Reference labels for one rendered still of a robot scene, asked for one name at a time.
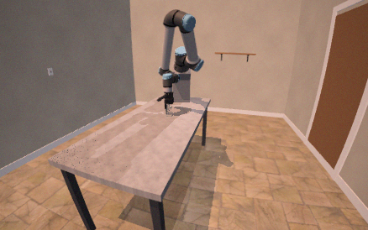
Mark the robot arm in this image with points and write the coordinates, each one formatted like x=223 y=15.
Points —
x=186 y=23

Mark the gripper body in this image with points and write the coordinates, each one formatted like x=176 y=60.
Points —
x=169 y=97

